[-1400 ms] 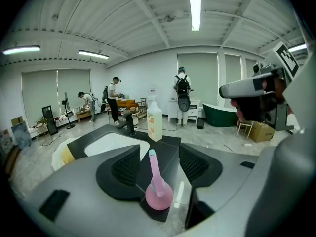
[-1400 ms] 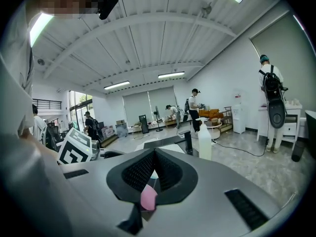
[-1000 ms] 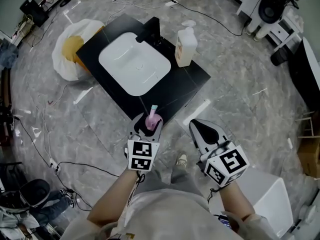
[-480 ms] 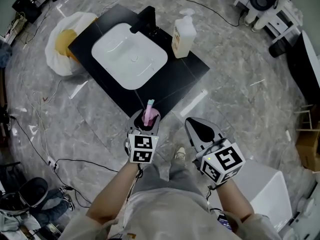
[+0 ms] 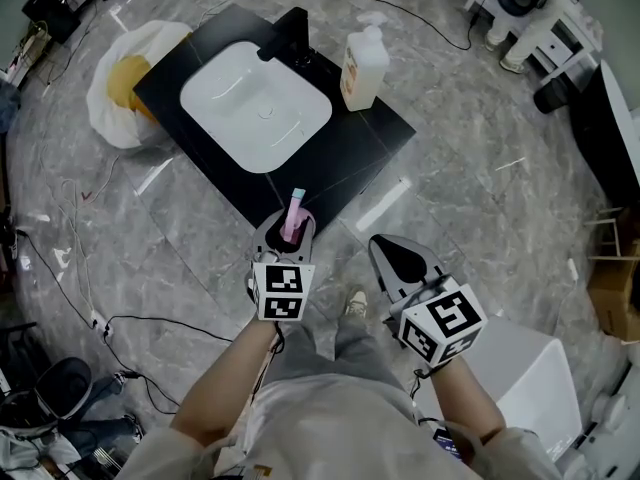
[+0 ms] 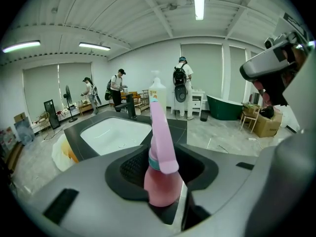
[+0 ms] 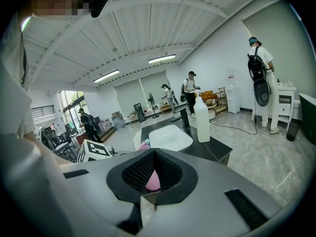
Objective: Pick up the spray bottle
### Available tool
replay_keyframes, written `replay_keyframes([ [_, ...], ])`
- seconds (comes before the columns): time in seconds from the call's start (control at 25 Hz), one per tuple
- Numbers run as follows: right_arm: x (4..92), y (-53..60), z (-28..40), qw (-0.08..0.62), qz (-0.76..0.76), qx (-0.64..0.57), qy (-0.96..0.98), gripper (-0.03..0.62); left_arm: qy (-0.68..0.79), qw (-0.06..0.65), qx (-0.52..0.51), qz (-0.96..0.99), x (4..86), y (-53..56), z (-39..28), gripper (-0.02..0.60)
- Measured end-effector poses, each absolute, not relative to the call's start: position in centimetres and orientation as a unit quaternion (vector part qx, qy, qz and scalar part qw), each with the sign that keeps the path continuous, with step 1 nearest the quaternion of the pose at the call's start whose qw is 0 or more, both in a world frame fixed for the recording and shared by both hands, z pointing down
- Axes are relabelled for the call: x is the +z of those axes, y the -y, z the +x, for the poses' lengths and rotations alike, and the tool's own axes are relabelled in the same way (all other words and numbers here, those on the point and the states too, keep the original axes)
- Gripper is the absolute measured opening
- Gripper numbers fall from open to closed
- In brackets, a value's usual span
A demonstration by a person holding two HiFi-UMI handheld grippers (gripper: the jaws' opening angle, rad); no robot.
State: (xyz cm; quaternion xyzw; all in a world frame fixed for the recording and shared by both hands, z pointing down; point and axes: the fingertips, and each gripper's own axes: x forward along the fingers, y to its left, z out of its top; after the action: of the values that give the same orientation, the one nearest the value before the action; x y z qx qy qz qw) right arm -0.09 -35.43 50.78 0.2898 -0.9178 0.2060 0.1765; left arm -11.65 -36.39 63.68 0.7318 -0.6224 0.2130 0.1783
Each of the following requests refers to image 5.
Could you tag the person's right forearm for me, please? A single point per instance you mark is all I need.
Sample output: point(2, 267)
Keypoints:
point(465, 403)

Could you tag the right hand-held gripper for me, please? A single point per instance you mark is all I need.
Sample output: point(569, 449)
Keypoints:
point(442, 323)

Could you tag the black and white cabinet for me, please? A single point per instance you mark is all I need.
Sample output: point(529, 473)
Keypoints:
point(607, 138)

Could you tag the white power strip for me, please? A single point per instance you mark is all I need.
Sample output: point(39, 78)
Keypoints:
point(101, 324)

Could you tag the black wrist device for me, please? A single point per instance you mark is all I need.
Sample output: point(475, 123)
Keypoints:
point(446, 443)

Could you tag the person's light grey shirt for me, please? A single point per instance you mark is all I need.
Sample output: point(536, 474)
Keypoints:
point(325, 438)

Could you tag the black waste bin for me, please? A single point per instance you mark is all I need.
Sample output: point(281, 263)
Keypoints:
point(550, 95)

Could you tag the brown cardboard box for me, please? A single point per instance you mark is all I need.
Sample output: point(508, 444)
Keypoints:
point(615, 293)

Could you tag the white sink basin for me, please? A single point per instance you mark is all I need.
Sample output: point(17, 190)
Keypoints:
point(250, 103)

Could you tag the black faucet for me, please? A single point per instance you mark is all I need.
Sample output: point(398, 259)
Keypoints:
point(287, 30)

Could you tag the wooden stool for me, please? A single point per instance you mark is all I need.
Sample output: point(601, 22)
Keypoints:
point(607, 230)

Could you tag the person's left forearm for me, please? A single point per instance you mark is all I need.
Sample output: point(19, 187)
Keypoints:
point(220, 383)

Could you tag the white table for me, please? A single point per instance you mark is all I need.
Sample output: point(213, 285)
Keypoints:
point(567, 50)

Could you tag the person's grey trousers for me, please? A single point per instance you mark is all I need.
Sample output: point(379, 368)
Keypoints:
point(350, 353)

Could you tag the person's beige sneaker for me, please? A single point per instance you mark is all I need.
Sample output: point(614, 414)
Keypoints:
point(356, 302)

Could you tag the white plastic bag yellow contents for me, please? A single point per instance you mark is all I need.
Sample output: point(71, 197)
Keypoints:
point(107, 118)

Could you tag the black vanity cabinet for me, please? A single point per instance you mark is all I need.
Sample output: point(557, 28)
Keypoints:
point(350, 138)

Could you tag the white pump bottle orange label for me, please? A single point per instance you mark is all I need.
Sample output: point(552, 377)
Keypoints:
point(362, 68)

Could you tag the white square box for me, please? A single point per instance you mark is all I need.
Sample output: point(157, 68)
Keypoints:
point(535, 388)

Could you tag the black office chair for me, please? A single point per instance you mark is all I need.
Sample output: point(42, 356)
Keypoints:
point(62, 388)

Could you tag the black equipment case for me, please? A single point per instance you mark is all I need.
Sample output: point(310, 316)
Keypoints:
point(50, 13)

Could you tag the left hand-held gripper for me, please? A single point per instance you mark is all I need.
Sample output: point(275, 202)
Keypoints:
point(282, 288)

